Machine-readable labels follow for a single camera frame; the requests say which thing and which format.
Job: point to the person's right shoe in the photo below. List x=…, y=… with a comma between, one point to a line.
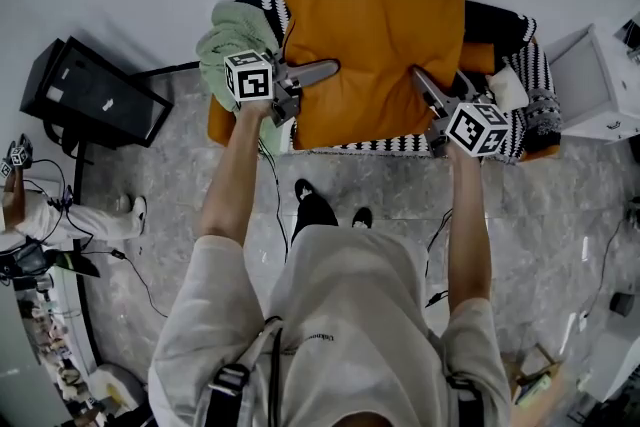
x=362, y=217

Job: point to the white cabinet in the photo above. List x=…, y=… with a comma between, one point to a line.
x=600, y=90

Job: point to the small orange cushion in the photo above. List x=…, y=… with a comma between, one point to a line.
x=477, y=59

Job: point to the black curved floor strip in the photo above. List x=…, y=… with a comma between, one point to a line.
x=79, y=195

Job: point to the cluttered shelf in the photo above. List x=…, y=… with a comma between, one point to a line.
x=50, y=345

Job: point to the black and green bag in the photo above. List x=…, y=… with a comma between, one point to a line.
x=75, y=262

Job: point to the person's left forearm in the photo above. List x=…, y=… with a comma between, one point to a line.
x=230, y=185

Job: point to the white round stool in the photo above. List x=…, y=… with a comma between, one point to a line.
x=117, y=382

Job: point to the green knit blanket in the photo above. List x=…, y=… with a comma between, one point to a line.
x=220, y=40

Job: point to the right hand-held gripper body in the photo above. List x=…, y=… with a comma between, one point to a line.
x=477, y=130

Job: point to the small white pillow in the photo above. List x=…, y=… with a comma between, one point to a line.
x=510, y=87

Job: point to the wooden stool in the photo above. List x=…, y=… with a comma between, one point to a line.
x=530, y=380

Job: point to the person's right forearm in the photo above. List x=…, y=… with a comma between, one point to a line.
x=467, y=240

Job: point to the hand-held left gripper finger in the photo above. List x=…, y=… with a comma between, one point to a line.
x=315, y=72

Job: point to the black glass-door cabinet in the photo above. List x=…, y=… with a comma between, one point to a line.
x=100, y=95

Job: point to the person's left shoe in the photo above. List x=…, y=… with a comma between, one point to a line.
x=304, y=189

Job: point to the black power adapter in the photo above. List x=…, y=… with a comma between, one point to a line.
x=622, y=303

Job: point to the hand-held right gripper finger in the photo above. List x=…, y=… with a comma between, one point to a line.
x=431, y=92

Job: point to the person's shoe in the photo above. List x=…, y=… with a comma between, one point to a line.
x=304, y=189
x=362, y=217

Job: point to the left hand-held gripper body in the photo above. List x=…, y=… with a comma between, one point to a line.
x=250, y=80

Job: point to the person's black trousers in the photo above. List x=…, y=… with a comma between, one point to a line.
x=315, y=215

